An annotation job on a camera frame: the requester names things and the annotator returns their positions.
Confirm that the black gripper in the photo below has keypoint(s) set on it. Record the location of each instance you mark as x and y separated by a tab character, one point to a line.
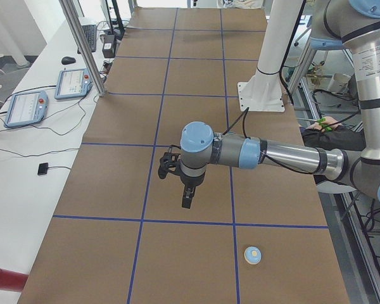
191	180

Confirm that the blue service bell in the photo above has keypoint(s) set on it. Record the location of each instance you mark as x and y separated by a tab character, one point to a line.
252	255

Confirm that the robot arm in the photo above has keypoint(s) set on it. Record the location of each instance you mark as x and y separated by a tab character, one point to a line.
356	25

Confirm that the small black square puck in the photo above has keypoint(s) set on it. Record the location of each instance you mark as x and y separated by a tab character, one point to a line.
43	168

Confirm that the far blue teach pendant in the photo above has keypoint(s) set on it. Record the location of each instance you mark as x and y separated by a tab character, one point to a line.
74	83

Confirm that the blue teach pendant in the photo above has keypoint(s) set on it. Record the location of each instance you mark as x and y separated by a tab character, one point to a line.
26	108
74	83

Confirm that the seated person in black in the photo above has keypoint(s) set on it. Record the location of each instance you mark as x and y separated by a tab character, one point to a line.
340	137

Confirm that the black power adapter box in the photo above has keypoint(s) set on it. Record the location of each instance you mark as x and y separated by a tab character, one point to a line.
109	46

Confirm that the black computer mouse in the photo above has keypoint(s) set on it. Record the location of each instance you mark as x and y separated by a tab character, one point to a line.
68	60

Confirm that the near blue teach pendant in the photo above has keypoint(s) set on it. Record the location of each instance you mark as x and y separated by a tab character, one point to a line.
26	108

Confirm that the black keyboard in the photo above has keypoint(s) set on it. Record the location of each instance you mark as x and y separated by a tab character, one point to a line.
90	32

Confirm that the red cylinder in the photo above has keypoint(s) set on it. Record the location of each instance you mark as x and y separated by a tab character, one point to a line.
12	281

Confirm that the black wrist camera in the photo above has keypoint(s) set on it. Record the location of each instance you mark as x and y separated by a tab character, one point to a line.
169	164

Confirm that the white camera pillar with base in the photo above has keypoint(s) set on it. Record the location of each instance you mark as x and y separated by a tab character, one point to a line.
263	92

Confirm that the green handled screwdriver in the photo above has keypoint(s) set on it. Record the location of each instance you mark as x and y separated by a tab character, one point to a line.
322	126

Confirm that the aluminium frame post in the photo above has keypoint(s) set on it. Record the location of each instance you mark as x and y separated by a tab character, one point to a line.
72	19

